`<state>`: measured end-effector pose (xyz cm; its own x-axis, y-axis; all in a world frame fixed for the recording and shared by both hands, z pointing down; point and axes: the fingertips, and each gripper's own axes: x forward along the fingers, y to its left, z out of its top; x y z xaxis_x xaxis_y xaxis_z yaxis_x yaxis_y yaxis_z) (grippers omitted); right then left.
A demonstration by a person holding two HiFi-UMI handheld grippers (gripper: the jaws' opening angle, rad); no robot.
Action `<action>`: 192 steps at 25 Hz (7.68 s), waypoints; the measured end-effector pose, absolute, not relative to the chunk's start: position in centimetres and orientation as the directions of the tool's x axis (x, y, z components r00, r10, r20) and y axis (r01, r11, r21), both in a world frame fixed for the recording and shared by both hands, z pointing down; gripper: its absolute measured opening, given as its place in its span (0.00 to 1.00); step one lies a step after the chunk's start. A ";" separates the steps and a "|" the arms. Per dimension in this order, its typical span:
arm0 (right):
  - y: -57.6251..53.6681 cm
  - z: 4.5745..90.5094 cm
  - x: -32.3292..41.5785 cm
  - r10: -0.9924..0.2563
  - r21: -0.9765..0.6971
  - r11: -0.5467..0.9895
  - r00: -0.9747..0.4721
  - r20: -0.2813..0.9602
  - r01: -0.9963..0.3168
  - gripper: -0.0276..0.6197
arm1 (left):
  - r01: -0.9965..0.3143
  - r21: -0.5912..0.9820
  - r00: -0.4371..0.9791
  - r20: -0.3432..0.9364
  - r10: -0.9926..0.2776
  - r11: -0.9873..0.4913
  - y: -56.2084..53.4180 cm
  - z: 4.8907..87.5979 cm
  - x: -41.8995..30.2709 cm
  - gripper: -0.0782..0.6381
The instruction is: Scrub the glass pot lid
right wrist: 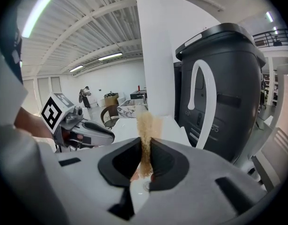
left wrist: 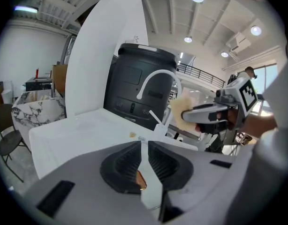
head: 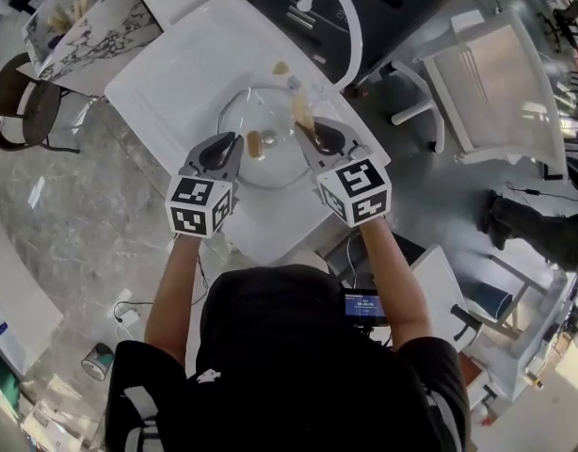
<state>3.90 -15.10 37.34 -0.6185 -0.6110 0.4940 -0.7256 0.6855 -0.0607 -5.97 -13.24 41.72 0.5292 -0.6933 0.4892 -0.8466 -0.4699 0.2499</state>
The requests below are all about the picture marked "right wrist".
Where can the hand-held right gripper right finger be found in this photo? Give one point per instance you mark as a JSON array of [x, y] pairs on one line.
[[200, 184]]

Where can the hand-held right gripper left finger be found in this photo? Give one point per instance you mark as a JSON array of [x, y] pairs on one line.
[[87, 184]]

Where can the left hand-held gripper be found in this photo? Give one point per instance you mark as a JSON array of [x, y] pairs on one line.
[[52, 114]]

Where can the beige sponge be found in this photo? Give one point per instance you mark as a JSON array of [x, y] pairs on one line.
[[146, 130]]

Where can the person's left forearm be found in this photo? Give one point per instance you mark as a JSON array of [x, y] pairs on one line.
[[33, 125]]

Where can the person's left hand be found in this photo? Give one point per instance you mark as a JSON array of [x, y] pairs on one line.
[[70, 139]]

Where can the dark wicker chair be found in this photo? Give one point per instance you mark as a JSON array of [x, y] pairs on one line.
[[111, 123]]

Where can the large cardboard box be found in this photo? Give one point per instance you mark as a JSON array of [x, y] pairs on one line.
[[111, 101]]

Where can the marble pattern counter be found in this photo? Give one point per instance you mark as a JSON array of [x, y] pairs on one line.
[[127, 111]]

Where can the dark table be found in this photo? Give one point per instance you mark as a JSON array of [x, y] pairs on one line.
[[137, 95]]

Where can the red bottle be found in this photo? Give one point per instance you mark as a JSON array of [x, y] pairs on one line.
[[139, 88]]

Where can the long ceiling light tube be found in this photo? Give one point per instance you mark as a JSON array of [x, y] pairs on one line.
[[36, 15], [76, 68], [110, 56]]

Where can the large black machine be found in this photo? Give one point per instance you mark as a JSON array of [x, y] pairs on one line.
[[235, 78]]

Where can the left hand-held gripper camera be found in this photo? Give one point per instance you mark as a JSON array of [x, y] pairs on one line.
[[78, 111]]

